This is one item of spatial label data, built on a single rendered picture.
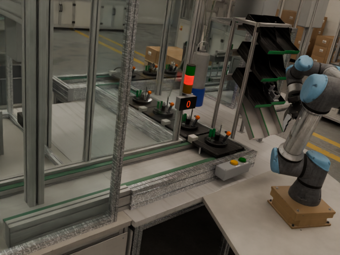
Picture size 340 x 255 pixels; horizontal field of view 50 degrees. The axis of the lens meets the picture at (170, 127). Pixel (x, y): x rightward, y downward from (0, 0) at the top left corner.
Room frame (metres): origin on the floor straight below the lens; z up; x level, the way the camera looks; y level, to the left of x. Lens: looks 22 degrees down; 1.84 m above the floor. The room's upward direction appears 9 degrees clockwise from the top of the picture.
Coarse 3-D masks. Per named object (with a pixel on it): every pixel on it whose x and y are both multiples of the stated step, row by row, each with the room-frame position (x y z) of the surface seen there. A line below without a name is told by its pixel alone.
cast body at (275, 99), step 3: (267, 93) 2.26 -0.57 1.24; (270, 93) 2.22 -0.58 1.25; (273, 93) 2.20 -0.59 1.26; (276, 93) 2.19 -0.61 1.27; (267, 96) 2.23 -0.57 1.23; (270, 96) 2.21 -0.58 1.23; (273, 96) 2.19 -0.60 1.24; (276, 96) 2.19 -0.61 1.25; (279, 96) 2.20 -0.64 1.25; (270, 99) 2.21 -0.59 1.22; (273, 99) 2.19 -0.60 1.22; (276, 99) 2.20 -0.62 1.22
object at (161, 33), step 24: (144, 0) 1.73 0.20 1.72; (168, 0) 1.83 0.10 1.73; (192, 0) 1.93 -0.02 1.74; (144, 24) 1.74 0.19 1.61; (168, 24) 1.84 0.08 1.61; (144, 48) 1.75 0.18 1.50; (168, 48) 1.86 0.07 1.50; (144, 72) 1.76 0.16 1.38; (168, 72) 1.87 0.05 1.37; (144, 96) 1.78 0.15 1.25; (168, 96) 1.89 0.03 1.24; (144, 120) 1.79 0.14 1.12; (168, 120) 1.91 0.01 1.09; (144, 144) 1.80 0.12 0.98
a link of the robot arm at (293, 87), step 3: (291, 84) 1.81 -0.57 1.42; (294, 84) 1.80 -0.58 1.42; (297, 84) 1.80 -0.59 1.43; (300, 84) 1.80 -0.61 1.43; (288, 87) 1.82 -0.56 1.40; (291, 87) 1.80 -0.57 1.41; (294, 87) 1.79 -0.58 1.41; (297, 87) 1.79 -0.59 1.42; (300, 87) 1.79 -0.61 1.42; (288, 90) 1.81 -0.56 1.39; (291, 90) 1.79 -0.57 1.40; (294, 90) 1.78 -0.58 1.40; (297, 90) 1.78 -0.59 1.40; (300, 90) 1.78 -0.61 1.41; (288, 93) 1.81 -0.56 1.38
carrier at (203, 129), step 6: (186, 114) 2.21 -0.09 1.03; (186, 120) 2.16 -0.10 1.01; (192, 120) 2.29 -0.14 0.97; (186, 126) 2.12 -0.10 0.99; (192, 126) 2.12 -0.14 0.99; (198, 126) 2.20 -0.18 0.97; (204, 126) 2.21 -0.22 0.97; (180, 132) 2.06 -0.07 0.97; (186, 132) 2.07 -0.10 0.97; (192, 132) 2.09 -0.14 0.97; (198, 132) 2.10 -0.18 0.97; (204, 132) 2.12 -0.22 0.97; (186, 138) 2.00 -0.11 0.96
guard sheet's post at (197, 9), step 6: (198, 0) 1.95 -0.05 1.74; (198, 6) 1.96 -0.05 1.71; (198, 12) 1.96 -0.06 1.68; (192, 24) 1.95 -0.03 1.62; (192, 30) 1.94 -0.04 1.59; (192, 36) 1.95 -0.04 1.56; (192, 42) 1.96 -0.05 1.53; (192, 48) 1.95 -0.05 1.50; (192, 54) 1.96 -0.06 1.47; (186, 60) 1.95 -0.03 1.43; (180, 114) 1.95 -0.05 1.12; (180, 120) 1.95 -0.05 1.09; (180, 126) 1.96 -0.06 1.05; (174, 138) 1.95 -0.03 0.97
